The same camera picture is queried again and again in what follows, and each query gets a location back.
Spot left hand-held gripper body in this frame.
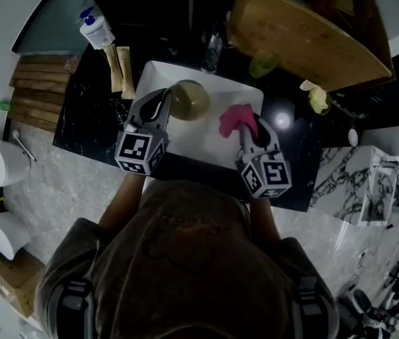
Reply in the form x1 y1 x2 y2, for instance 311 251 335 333
114 114 172 177

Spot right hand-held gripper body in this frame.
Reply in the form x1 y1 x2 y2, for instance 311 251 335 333
234 145 294 201

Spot olive round bowl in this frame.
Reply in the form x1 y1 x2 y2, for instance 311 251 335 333
168 78 211 122

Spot pink cloth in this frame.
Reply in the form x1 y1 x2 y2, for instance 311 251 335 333
219 103 259 143

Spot person's left forearm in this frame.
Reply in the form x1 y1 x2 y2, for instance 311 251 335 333
98 173 149 232

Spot person's right forearm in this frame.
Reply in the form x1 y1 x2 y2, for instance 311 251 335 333
248 198 282 245

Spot beige sachet packet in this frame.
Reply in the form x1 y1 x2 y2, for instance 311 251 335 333
102 43 123 93
116 46 136 100

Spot white rectangular sink basin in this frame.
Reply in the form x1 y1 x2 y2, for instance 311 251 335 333
133 60 266 171

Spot black marble vanity table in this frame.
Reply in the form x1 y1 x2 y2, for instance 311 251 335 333
52 0 327 213

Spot yellow crumpled rag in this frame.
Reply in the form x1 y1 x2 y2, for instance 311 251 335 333
299 79 330 116

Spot green plastic cup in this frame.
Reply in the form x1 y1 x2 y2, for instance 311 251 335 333
248 49 278 79

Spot chrome faucet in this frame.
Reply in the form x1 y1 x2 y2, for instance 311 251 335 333
201 30 223 73

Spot white marble pattern cabinet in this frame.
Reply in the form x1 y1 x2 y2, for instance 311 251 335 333
310 145 399 227

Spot white pump bottle blue cap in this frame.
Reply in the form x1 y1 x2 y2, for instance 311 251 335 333
78 7 115 51

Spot wooden steps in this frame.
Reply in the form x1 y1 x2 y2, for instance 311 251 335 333
8 54 82 133

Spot large cardboard box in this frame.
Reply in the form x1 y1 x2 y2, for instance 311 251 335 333
227 0 396 93

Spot white toilet brush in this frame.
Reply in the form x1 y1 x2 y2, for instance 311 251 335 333
11 129 37 162

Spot person's brown t-shirt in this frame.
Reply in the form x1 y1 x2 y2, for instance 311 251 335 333
35 179 341 339

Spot white trash bin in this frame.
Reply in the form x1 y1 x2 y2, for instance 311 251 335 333
0 138 32 187

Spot black cabinet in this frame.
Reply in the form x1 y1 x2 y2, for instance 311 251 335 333
326 53 399 133

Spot white toilet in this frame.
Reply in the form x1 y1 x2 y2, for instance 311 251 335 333
0 210 31 261

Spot small brown cardboard box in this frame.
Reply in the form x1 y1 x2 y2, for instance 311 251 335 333
0 247 47 319

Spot person's right harness strap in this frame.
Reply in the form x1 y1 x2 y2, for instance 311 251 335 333
292 275 330 339

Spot person's harness strap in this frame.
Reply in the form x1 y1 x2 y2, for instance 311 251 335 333
54 279 96 339
292 275 330 339

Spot person's left harness strap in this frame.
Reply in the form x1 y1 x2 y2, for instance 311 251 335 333
54 279 96 339

